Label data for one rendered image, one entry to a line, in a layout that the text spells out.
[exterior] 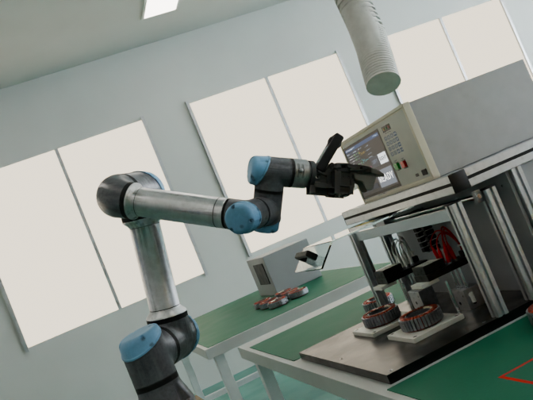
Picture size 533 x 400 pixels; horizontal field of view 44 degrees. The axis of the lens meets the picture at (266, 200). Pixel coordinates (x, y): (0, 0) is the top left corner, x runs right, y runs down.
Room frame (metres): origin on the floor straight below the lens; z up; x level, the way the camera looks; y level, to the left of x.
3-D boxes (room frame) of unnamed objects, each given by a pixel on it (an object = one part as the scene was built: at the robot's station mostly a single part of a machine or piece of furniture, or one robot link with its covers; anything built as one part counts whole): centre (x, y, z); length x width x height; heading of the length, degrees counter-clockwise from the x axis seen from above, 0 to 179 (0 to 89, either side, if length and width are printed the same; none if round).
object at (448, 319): (1.68, -0.25, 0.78); 0.15 x 0.15 x 0.01; 17
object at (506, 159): (1.89, -0.52, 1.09); 0.68 x 0.44 x 0.05; 17
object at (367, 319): (1.92, -0.18, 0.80); 0.11 x 0.11 x 0.04
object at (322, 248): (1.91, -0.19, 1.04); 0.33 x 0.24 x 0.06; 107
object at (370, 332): (1.92, -0.18, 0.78); 0.15 x 0.15 x 0.01; 17
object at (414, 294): (1.96, -0.32, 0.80); 0.07 x 0.05 x 0.06; 17
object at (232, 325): (4.13, 0.28, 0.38); 1.85 x 1.10 x 0.75; 17
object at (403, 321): (1.68, -0.25, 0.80); 0.11 x 0.11 x 0.04
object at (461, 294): (1.73, -0.39, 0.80); 0.07 x 0.05 x 0.06; 17
